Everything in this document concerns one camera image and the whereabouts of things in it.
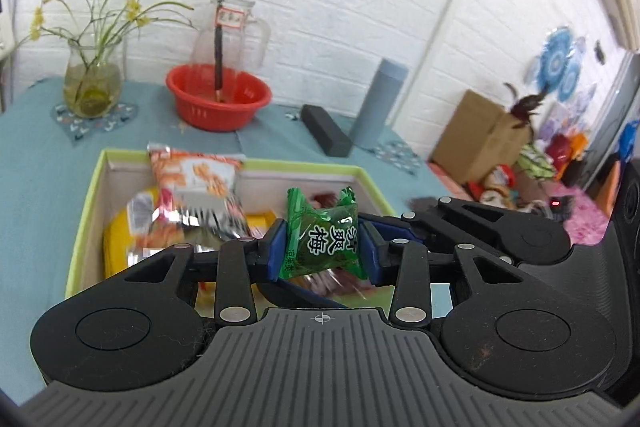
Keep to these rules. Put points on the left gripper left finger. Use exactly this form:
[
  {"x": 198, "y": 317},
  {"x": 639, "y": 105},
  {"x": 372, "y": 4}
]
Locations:
[{"x": 149, "y": 322}]

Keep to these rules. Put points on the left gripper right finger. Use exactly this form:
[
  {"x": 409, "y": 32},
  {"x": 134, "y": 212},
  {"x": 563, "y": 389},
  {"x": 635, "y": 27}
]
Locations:
[{"x": 496, "y": 325}]

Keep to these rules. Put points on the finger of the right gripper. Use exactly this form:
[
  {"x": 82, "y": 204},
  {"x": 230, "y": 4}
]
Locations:
[
  {"x": 400, "y": 229},
  {"x": 524, "y": 237}
]

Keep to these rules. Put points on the yellow snack bag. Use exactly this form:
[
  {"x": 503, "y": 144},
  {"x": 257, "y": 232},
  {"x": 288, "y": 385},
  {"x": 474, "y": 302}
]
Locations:
[{"x": 123, "y": 238}]

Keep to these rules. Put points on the green plum candy packet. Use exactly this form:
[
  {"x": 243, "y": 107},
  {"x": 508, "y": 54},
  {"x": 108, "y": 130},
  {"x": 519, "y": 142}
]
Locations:
[{"x": 320, "y": 239}]

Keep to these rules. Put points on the orange white chips bag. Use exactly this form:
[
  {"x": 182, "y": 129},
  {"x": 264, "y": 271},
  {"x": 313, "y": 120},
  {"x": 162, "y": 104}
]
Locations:
[{"x": 193, "y": 201}]

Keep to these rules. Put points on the red nut snack bag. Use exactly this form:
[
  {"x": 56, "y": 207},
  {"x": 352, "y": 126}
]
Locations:
[{"x": 332, "y": 283}]

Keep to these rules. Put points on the plaid tablecloth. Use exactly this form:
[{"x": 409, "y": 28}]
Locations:
[{"x": 455, "y": 189}]

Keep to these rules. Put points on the brown cardboard box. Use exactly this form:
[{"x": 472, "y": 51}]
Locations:
[{"x": 480, "y": 136}]

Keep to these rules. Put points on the grey blue thermos bottle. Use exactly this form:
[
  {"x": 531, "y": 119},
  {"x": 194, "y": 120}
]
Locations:
[{"x": 377, "y": 104}]

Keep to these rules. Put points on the black rectangular case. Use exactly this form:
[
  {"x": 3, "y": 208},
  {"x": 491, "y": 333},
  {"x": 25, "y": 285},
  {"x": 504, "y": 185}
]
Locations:
[{"x": 332, "y": 140}]

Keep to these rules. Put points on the dark red feather plant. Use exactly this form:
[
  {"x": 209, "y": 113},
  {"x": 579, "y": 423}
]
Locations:
[{"x": 525, "y": 108}]

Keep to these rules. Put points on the green cardboard box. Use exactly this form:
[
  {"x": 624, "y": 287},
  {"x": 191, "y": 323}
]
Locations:
[{"x": 262, "y": 186}]

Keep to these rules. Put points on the blue paper fan decoration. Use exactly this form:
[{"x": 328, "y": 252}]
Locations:
[{"x": 557, "y": 69}]

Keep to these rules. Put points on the red plastic basin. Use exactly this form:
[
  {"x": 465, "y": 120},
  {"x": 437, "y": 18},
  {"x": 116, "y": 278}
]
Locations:
[{"x": 200, "y": 103}]

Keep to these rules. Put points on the vase with yellow flowers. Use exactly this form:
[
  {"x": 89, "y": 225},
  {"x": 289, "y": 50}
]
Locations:
[{"x": 94, "y": 32}]

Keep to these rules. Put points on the glass pitcher with label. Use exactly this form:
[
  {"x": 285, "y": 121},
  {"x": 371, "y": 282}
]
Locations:
[{"x": 246, "y": 38}]

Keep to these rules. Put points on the black straw in pitcher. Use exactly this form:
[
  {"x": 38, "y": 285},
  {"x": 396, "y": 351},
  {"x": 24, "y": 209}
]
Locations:
[{"x": 219, "y": 54}]

